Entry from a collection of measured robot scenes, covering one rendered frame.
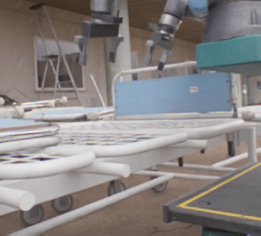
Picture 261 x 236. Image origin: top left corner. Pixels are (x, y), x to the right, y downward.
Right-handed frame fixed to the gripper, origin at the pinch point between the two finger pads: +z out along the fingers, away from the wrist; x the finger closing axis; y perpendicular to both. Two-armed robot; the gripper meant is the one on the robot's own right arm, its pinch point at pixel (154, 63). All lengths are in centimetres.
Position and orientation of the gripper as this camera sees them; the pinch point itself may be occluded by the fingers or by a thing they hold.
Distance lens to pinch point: 149.0
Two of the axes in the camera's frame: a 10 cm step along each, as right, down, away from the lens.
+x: 5.2, 0.8, 8.5
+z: -3.5, 9.3, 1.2
